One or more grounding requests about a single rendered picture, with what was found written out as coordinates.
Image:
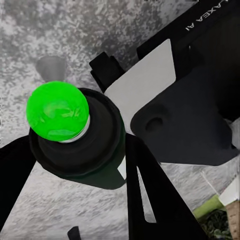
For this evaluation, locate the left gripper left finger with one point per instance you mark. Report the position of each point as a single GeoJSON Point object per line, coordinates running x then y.
{"type": "Point", "coordinates": [16, 163]}

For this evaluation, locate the bush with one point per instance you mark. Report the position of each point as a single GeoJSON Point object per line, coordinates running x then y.
{"type": "Point", "coordinates": [216, 226]}

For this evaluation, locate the garden chair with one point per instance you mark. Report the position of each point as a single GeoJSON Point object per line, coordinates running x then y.
{"type": "Point", "coordinates": [229, 196]}

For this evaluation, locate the insectifuge atomizer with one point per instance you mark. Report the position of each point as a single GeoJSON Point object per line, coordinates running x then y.
{"type": "Point", "coordinates": [77, 134]}

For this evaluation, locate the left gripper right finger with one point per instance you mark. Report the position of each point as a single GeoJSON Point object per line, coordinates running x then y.
{"type": "Point", "coordinates": [174, 220]}

